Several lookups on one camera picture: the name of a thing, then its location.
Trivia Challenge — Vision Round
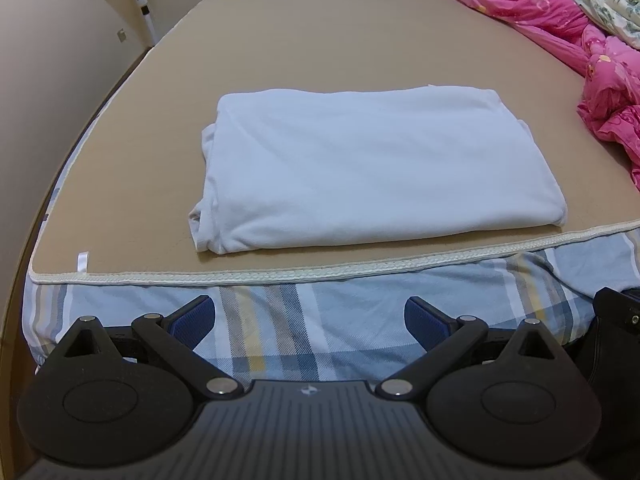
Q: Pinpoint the tan bed mat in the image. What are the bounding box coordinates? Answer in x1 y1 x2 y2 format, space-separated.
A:
29 0 640 287

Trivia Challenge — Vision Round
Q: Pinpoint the white garment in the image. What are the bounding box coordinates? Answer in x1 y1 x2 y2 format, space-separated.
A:
187 86 568 255

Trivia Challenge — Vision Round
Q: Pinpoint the blue plaid bedsheet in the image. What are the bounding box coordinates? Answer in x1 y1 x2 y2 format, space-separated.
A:
22 227 640 386

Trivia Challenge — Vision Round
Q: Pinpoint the white floral blanket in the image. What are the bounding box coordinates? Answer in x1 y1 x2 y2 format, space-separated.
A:
550 0 640 51

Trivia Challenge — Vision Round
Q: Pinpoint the pink floral quilt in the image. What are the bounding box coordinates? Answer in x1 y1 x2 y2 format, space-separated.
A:
419 0 640 191

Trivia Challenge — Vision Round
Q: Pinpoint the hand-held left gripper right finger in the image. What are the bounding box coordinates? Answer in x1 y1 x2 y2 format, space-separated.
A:
374 296 571 402

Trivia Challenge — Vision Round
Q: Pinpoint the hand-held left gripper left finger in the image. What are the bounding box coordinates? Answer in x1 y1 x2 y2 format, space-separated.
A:
55 296 246 402

